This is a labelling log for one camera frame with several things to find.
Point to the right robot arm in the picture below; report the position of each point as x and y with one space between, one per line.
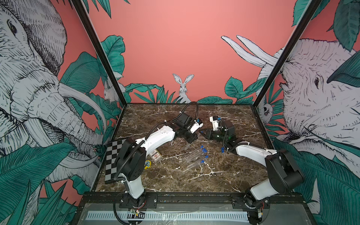
283 172

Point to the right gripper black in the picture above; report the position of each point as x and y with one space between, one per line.
210 133

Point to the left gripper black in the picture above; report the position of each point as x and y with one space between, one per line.
192 137

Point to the checkerboard calibration board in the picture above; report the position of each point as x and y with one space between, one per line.
112 151

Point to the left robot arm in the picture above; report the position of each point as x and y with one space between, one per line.
131 158

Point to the clear test tube blue stopper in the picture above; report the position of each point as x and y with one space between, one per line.
203 156
194 164
194 155
188 145

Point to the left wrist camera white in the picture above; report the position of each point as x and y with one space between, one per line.
198 123

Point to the white slotted cable duct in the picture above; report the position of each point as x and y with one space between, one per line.
236 216

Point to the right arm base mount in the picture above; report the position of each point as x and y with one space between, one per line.
247 202

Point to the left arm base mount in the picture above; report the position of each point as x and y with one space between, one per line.
145 201

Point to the yellow blue small toy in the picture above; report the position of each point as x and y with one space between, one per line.
147 164

